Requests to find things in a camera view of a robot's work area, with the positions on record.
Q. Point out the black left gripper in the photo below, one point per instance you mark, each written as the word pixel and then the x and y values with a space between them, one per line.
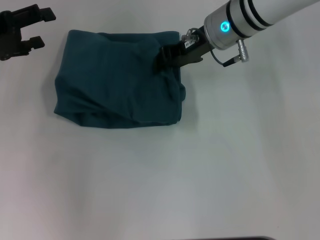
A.
pixel 12 37

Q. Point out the teal FREE! print t-shirt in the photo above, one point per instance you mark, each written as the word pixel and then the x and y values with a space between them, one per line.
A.
pixel 112 80

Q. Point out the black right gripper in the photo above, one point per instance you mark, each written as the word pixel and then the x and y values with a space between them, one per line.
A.
pixel 191 53

